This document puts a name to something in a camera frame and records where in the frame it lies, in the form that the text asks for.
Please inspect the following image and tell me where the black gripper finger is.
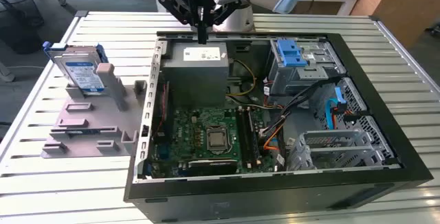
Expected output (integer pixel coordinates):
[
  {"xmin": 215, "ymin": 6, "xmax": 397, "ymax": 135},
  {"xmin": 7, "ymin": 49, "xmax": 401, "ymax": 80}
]
[
  {"xmin": 204, "ymin": 0, "xmax": 244, "ymax": 45},
  {"xmin": 157, "ymin": 0, "xmax": 205, "ymax": 45}
]

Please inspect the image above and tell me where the hard disk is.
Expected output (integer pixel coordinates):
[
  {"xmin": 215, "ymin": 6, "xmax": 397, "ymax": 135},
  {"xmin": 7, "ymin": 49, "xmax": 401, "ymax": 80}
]
[{"xmin": 41, "ymin": 42, "xmax": 111, "ymax": 96}]

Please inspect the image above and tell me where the metal disk bay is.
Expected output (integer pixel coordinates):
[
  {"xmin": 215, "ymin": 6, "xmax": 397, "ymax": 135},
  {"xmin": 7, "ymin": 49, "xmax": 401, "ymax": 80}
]
[{"xmin": 287, "ymin": 128, "xmax": 395, "ymax": 172}]

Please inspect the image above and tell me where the blue plastic drive latch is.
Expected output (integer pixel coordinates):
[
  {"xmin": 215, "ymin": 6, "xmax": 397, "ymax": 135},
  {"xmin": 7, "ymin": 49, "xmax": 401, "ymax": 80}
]
[{"xmin": 276, "ymin": 39, "xmax": 309, "ymax": 67}]

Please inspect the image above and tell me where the grey power supply unit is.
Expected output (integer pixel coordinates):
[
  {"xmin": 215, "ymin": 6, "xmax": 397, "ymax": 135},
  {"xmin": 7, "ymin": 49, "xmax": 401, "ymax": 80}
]
[{"xmin": 161, "ymin": 41, "xmax": 231, "ymax": 109}]

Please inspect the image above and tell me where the metal drive cage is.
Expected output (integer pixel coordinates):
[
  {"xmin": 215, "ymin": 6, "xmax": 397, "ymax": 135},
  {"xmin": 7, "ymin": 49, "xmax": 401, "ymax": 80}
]
[{"xmin": 268, "ymin": 38, "xmax": 347, "ymax": 104}]

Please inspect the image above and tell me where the green motherboard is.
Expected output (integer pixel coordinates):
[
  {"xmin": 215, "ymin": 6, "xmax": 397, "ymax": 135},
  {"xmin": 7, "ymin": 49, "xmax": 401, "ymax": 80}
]
[{"xmin": 151, "ymin": 107, "xmax": 277, "ymax": 179}]

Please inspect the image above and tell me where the metal socket cover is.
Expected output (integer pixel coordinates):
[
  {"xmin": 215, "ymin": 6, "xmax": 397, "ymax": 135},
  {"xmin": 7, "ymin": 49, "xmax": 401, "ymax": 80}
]
[{"xmin": 204, "ymin": 124, "xmax": 231, "ymax": 156}]

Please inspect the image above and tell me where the black RAM slot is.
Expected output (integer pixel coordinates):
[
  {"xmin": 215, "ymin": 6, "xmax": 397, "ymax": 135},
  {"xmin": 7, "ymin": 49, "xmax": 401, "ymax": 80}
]
[
  {"xmin": 248, "ymin": 110, "xmax": 263, "ymax": 166},
  {"xmin": 236, "ymin": 107, "xmax": 249, "ymax": 165}
]

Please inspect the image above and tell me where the silver CPU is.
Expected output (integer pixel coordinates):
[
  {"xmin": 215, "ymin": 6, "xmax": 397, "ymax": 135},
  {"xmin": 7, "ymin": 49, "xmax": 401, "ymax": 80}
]
[{"xmin": 208, "ymin": 131, "xmax": 227, "ymax": 147}]

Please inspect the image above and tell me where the grey parts rack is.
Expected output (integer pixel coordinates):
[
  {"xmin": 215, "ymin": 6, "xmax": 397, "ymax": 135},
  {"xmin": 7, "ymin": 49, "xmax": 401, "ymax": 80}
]
[{"xmin": 40, "ymin": 63, "xmax": 148, "ymax": 159}]

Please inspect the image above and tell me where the wooden cabinet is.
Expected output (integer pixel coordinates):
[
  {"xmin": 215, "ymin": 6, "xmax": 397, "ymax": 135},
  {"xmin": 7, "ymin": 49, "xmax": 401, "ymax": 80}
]
[{"xmin": 349, "ymin": 0, "xmax": 440, "ymax": 49}]

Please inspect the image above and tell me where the RAM stick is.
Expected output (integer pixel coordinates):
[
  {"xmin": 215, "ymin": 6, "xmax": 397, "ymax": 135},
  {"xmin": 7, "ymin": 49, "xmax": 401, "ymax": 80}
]
[{"xmin": 64, "ymin": 128, "xmax": 103, "ymax": 135}]

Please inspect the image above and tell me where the grey furniture foot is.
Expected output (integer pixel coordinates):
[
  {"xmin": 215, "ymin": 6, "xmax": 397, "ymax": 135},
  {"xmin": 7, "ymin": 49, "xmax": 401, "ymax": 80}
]
[{"xmin": 0, "ymin": 60, "xmax": 16, "ymax": 82}]

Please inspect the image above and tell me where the black graphics card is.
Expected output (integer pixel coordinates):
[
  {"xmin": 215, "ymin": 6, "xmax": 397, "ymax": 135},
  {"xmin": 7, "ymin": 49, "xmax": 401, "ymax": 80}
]
[{"xmin": 187, "ymin": 158, "xmax": 237, "ymax": 176}]

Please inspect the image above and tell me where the black PC case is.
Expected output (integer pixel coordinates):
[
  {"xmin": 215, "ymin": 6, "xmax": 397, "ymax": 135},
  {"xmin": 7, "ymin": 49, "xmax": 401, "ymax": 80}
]
[{"xmin": 123, "ymin": 30, "xmax": 435, "ymax": 223}]

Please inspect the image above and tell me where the square brown base plate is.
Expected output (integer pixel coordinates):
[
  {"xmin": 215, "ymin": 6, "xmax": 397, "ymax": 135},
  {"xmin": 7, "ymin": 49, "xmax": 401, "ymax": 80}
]
[{"xmin": 209, "ymin": 25, "xmax": 257, "ymax": 33}]

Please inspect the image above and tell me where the yellow wire bundle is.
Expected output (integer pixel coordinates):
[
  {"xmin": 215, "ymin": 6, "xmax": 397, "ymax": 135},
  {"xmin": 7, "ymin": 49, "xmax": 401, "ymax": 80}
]
[{"xmin": 227, "ymin": 59, "xmax": 257, "ymax": 97}]

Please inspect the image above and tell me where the grey white wire bundle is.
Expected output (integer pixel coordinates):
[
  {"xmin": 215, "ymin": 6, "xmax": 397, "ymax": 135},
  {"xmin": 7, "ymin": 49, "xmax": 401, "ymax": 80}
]
[{"xmin": 227, "ymin": 94, "xmax": 287, "ymax": 110}]

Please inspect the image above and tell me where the black cable bundle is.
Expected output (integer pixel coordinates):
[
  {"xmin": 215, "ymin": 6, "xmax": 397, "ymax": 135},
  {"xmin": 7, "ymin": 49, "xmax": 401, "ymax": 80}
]
[{"xmin": 260, "ymin": 77, "xmax": 341, "ymax": 142}]

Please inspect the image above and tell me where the blue wire with black plug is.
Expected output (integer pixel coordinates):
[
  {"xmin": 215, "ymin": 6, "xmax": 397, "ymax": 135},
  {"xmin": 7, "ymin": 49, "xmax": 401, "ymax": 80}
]
[{"xmin": 324, "ymin": 87, "xmax": 348, "ymax": 132}]

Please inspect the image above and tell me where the orange wire bundle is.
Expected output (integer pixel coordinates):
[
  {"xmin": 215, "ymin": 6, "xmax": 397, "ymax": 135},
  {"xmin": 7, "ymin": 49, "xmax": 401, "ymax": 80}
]
[{"xmin": 263, "ymin": 130, "xmax": 287, "ymax": 153}]

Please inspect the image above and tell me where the red orange power wire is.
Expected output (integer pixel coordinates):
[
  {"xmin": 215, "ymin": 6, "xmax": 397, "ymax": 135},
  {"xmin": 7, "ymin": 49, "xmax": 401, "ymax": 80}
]
[{"xmin": 343, "ymin": 108, "xmax": 369, "ymax": 122}]

